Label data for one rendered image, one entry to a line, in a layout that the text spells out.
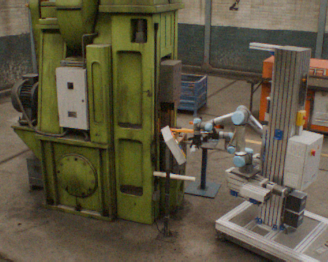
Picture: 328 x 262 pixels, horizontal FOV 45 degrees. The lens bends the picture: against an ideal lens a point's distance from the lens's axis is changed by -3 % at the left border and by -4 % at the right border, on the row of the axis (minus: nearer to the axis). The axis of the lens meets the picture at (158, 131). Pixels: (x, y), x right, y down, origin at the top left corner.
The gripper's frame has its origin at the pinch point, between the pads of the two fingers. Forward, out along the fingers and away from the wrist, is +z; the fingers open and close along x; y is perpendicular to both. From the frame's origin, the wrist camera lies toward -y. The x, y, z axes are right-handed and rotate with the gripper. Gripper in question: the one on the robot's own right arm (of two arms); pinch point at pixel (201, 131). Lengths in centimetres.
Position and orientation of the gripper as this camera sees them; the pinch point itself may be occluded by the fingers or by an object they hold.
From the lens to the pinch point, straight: 447.0
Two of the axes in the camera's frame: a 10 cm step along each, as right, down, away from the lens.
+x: 3.2, -3.3, 8.9
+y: 0.2, 9.4, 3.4
